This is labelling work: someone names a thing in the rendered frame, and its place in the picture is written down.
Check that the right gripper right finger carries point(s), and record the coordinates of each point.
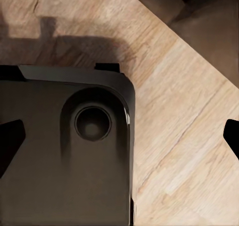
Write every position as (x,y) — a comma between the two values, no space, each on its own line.
(231,135)

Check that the oven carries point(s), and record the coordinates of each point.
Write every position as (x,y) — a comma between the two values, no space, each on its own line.
(211,27)

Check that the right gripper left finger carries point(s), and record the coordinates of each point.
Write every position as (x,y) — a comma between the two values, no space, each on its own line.
(12,135)

